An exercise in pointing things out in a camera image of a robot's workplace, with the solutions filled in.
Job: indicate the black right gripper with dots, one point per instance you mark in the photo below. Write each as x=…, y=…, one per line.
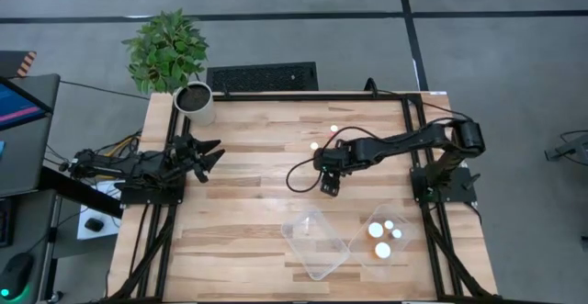
x=333, y=157

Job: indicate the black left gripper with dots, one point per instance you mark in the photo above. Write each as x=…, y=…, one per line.
x=186, y=153

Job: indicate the small pale yellow pill bottle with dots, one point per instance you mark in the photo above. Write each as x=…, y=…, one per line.
x=314, y=146

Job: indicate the large orange pill bottle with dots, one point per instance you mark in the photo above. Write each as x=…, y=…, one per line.
x=382, y=250
x=375, y=230

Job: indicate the small orange pill bottle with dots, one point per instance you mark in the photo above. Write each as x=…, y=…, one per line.
x=388, y=224

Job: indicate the small green pill bottle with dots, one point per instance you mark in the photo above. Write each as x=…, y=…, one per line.
x=396, y=233

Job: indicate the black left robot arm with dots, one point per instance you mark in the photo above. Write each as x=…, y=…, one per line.
x=115, y=166

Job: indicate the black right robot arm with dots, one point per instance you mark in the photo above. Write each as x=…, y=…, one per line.
x=404, y=141

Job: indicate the clear plastic bin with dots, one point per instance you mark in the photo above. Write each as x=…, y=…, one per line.
x=321, y=258
x=363, y=249

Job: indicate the white plant pot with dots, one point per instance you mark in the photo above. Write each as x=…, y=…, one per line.
x=204, y=115

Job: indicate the green leafy plant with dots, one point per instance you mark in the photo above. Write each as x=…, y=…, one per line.
x=165, y=51

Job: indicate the white paper sheet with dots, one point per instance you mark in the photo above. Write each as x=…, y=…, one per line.
x=108, y=230

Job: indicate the small black device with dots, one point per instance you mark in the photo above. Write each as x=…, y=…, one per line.
x=94, y=224

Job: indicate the black diagonal bar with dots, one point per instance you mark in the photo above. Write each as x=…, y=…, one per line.
x=78, y=191

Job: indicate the computer monitor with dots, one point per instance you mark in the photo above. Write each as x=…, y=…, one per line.
x=18, y=106

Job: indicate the orange black striped mat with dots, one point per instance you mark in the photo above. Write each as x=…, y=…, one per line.
x=25, y=63

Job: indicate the black keyboard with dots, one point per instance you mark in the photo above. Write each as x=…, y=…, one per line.
x=4, y=221

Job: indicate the black computer mouse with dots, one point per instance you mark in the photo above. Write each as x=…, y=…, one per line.
x=16, y=274

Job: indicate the grey floor stand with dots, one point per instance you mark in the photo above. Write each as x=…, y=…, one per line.
x=572, y=149

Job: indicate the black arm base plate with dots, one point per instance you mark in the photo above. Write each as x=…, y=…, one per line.
x=151, y=197
x=459, y=194

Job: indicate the black aluminium table frame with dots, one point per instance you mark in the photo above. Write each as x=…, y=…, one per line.
x=321, y=97

